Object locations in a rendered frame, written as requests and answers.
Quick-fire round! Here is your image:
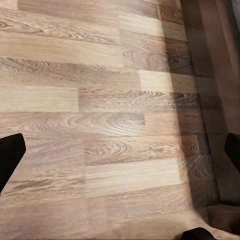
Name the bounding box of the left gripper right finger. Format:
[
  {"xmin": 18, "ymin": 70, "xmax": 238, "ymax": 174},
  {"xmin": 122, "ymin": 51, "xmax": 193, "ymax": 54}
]
[{"xmin": 224, "ymin": 132, "xmax": 240, "ymax": 173}]

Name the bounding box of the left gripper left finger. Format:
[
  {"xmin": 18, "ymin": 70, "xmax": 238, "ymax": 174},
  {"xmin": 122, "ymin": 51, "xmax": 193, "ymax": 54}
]
[{"xmin": 0, "ymin": 133, "xmax": 26, "ymax": 193}]

